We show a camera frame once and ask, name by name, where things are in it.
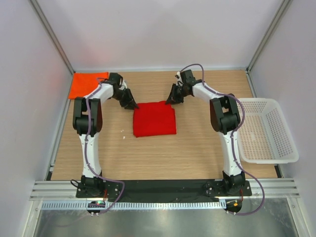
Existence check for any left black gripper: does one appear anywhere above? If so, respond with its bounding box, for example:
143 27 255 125
113 88 139 111

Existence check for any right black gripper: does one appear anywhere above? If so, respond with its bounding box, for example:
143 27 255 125
165 83 189 106

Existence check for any red t shirt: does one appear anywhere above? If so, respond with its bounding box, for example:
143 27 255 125
133 101 177 138

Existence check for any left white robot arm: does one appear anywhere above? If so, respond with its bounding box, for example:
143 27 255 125
73 73 138 198

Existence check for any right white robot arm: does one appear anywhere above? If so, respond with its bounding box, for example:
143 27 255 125
166 70 245 196

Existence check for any folded orange t shirt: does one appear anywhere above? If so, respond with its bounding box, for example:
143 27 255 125
68 72 109 100

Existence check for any white plastic perforated basket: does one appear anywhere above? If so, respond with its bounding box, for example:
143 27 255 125
237 98 299 164

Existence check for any slotted cable duct rail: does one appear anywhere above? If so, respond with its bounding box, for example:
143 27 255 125
41 200 226 210

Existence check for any aluminium frame rail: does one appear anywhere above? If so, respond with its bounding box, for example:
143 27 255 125
30 178 300 200

